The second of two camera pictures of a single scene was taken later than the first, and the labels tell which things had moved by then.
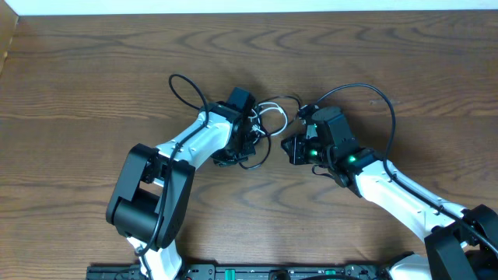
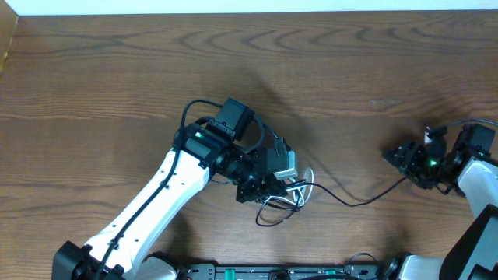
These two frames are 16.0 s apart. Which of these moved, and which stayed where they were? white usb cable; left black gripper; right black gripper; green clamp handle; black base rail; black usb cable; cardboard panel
Moved: black usb cable; white usb cable; right black gripper; left black gripper
Stayed: green clamp handle; cardboard panel; black base rail
